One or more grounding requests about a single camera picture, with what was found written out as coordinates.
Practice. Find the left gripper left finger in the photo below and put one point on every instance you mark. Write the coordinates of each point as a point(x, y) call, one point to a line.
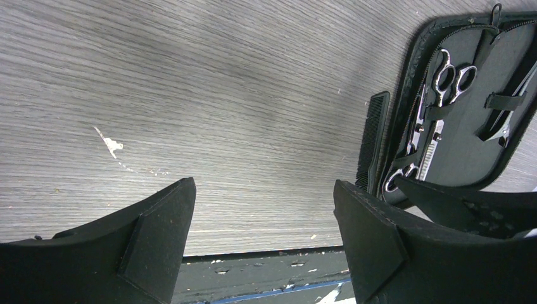
point(129, 256)

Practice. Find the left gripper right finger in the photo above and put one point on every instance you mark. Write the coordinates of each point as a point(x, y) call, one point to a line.
point(397, 257)

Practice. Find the black hair clip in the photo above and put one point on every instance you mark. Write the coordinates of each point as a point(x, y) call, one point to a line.
point(500, 127)

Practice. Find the black zip tool case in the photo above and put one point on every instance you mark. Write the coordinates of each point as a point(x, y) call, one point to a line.
point(503, 48)

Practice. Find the silver scissors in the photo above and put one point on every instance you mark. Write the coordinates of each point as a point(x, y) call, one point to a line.
point(410, 166)
point(449, 83)

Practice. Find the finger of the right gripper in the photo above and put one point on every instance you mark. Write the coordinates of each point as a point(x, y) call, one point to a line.
point(488, 214)

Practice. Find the black comb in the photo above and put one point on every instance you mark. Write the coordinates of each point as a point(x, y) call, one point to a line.
point(371, 142)

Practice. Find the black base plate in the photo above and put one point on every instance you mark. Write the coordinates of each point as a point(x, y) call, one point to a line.
point(243, 276)

